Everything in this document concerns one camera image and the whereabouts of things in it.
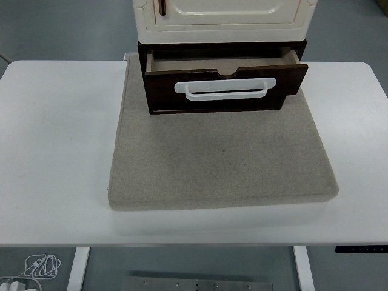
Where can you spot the dark wooden drawer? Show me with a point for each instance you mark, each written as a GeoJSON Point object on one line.
{"type": "Point", "coordinates": [163, 85]}

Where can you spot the dark wooden drawer case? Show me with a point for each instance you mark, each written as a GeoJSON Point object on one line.
{"type": "Point", "coordinates": [212, 106]}

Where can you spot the cream plastic cabinet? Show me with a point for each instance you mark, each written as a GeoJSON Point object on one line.
{"type": "Point", "coordinates": [224, 31]}

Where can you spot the beige fabric mat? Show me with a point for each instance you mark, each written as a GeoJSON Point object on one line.
{"type": "Point", "coordinates": [218, 163]}

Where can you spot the small white table clip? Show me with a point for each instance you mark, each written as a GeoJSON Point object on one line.
{"type": "Point", "coordinates": [125, 56]}

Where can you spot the grey metal plate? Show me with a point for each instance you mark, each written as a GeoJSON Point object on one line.
{"type": "Point", "coordinates": [197, 285]}

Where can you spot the white table leg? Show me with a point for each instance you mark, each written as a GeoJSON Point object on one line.
{"type": "Point", "coordinates": [304, 269]}
{"type": "Point", "coordinates": [77, 269]}

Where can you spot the black table control panel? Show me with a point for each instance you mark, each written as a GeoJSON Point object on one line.
{"type": "Point", "coordinates": [360, 249]}

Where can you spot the white charger adapter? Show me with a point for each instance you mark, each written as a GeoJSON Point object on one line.
{"type": "Point", "coordinates": [15, 285]}

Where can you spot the cardboard box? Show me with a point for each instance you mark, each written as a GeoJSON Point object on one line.
{"type": "Point", "coordinates": [383, 6]}

